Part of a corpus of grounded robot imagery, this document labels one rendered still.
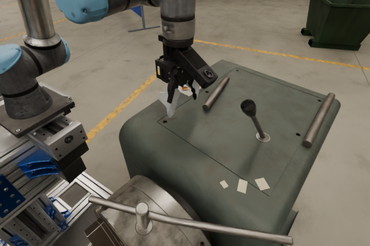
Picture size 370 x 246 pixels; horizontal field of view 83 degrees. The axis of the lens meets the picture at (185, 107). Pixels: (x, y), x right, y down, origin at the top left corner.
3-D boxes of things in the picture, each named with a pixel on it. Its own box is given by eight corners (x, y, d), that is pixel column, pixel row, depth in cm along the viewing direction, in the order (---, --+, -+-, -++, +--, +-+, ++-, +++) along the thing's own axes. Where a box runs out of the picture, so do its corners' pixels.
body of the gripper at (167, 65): (175, 70, 61) (174, 27, 53) (198, 80, 56) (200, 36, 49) (156, 80, 56) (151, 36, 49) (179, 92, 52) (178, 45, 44)
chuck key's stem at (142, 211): (137, 235, 42) (132, 213, 34) (141, 223, 43) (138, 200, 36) (148, 238, 42) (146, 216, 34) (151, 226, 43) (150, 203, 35)
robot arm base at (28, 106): (0, 110, 80) (-16, 88, 74) (39, 91, 90) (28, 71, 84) (21, 124, 73) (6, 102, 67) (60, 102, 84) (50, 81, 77)
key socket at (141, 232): (134, 237, 41) (132, 233, 40) (140, 219, 44) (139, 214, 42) (150, 241, 41) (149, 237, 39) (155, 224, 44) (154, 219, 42)
